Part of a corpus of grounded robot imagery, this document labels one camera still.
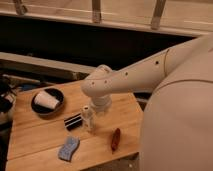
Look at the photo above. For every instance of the black white striped block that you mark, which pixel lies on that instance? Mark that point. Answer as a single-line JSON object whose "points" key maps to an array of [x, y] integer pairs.
{"points": [[73, 122]]}

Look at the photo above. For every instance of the black round plate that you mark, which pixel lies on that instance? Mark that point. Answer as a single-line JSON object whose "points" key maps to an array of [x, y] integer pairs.
{"points": [[43, 111]]}

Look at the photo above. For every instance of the small clear plastic bottle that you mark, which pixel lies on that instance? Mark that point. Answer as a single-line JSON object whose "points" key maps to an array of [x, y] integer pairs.
{"points": [[87, 118]]}

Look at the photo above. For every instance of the wooden table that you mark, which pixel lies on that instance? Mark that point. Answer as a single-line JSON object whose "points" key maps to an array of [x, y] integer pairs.
{"points": [[35, 142]]}

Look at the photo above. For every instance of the blue sponge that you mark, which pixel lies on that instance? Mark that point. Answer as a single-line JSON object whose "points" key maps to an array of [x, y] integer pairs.
{"points": [[68, 149]]}

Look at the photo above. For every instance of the white paper cup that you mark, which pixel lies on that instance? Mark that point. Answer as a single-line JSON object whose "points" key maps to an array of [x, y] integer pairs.
{"points": [[46, 100]]}

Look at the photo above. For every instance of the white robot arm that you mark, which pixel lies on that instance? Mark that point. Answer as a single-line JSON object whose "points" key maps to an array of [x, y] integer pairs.
{"points": [[177, 126]]}

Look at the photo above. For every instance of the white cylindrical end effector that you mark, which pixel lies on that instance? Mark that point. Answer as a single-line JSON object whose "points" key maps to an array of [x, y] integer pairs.
{"points": [[101, 104]]}

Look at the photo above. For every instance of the dark objects at left edge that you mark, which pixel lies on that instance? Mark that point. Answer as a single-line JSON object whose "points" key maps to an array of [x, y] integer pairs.
{"points": [[7, 101]]}

